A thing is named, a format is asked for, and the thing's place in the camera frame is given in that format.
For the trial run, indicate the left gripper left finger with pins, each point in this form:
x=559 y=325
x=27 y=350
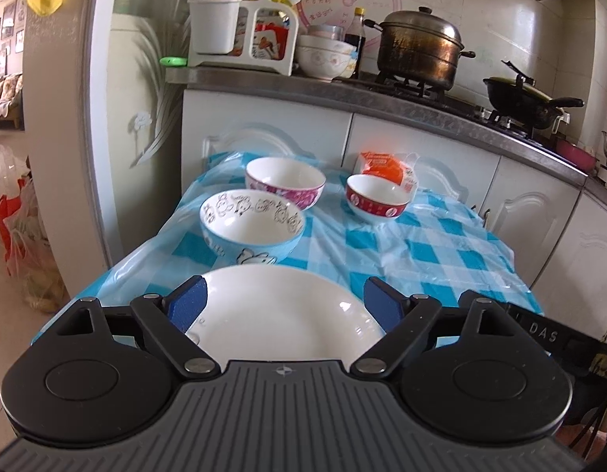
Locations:
x=164 y=321

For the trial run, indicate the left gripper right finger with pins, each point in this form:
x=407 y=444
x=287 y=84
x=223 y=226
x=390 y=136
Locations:
x=406 y=321

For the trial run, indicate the white ceramic plate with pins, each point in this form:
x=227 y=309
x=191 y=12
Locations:
x=278 y=313

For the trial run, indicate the blue cartoon bowl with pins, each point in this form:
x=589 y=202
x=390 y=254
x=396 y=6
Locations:
x=246 y=226

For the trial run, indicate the red white bowl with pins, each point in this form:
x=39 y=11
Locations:
x=376 y=200

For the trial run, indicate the pink floral bowl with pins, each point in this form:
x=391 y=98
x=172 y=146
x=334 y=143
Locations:
x=298 y=182

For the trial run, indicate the white kitchen cabinet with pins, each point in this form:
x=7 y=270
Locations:
x=551 y=216

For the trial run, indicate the white stacked bowls on counter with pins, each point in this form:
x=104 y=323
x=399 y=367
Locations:
x=325 y=59

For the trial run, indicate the blue checkered tablecloth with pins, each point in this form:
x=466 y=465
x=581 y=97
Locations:
x=438 y=246

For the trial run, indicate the orange tissue pack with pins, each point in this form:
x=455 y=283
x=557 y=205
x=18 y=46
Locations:
x=399 y=168

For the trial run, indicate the red plastic bag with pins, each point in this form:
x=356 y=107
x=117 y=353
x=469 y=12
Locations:
x=13 y=214

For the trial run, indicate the gas stove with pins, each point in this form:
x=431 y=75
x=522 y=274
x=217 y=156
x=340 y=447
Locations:
x=417 y=91

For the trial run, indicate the red basin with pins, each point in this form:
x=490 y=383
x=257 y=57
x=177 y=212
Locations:
x=575 y=155

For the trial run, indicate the black wok with lid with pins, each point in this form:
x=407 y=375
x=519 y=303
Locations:
x=518 y=98

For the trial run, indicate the green clip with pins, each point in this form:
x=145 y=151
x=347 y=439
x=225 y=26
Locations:
x=173 y=61

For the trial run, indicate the white condiment rack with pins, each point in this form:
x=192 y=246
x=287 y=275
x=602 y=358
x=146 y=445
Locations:
x=265 y=38

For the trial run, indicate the brass steamer pot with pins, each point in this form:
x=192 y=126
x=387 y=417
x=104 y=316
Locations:
x=419 y=46

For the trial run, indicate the dark soy sauce bottle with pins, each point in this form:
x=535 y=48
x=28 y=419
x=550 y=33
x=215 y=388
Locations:
x=355 y=36

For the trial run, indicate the white utensil cup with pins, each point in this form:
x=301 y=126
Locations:
x=213 y=25

